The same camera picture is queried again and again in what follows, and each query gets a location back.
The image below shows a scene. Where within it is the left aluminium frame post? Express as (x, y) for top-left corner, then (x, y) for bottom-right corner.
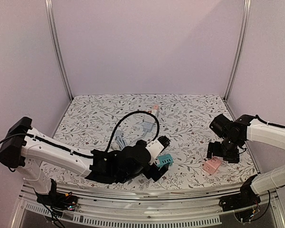
(44, 0), (74, 102)

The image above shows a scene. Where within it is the right aluminium frame post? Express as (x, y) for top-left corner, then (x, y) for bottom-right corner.
(223, 0), (251, 103)

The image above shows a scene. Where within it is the aluminium frame post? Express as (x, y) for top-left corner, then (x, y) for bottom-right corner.
(223, 0), (251, 103)
(44, 0), (74, 102)

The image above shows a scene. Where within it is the light blue power strip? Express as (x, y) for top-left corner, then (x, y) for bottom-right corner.
(143, 122), (156, 133)

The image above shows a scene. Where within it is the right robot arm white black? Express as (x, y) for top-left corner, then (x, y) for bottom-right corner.
(207, 114), (285, 209)

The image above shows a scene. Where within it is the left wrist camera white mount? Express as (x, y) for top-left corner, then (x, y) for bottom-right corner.
(145, 136), (171, 165)

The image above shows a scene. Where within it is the floral patterned table mat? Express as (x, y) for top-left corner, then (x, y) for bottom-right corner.
(41, 95), (257, 191)

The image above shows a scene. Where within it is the teal power strip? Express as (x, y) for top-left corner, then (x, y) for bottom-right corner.
(154, 154), (173, 168)

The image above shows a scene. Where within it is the front aluminium rail base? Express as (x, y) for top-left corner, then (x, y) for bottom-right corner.
(10, 184), (283, 228)

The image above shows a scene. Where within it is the pink cube socket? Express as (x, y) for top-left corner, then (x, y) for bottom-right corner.
(203, 157), (222, 175)

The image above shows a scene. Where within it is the light blue coiled power cord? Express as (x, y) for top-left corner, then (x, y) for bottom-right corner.
(110, 129), (148, 152)

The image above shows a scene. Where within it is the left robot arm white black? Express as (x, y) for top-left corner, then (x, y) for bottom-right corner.
(0, 117), (170, 206)

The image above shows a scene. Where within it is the white cube socket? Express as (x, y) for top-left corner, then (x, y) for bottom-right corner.
(146, 108), (159, 117)

